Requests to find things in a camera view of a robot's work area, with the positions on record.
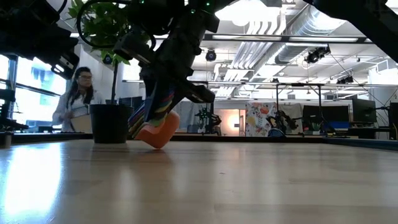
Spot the black plant pot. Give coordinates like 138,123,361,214
89,103,134,144

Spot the black background frame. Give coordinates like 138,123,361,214
186,80,398,138

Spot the silver ventilation duct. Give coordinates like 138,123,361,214
275,6,348,65

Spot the black overhead light bar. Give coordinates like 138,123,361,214
203,33,374,44

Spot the black computer monitor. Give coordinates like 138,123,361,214
352,98,377,124

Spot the yellow measuring cup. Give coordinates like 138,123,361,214
130,102,174,134

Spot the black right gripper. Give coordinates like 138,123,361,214
113,15,220,123

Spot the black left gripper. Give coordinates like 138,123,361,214
0,21,80,80

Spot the green plant with thin stem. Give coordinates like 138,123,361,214
67,0,152,106

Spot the black looped cable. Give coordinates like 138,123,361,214
76,0,156,50

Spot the green measuring cup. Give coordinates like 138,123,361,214
129,102,175,139

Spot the black ceiling-mounted device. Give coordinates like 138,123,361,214
304,45,331,65

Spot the wide dark monitor screen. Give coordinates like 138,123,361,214
302,105,351,130

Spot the beige box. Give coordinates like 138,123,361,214
70,114,93,134

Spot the bright ceiling light panel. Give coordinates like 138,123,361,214
214,0,282,27

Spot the white floral patterned panel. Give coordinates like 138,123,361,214
244,101,279,137

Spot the red measuring cup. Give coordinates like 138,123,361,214
155,91,175,108

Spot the person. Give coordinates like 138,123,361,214
52,66,106,133

